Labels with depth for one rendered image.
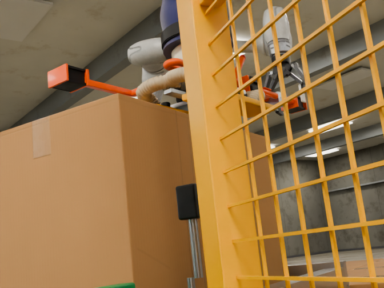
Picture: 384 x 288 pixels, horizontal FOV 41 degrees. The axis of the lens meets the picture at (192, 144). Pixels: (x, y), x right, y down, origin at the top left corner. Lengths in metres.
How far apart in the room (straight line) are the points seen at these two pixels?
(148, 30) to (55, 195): 6.50
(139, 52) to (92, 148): 1.38
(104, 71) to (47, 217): 7.53
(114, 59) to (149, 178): 7.31
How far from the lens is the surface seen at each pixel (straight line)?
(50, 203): 0.96
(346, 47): 9.28
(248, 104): 1.50
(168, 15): 1.58
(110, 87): 1.63
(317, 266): 1.38
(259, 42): 2.29
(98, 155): 0.89
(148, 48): 2.23
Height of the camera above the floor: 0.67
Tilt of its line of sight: 12 degrees up
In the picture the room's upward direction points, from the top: 6 degrees counter-clockwise
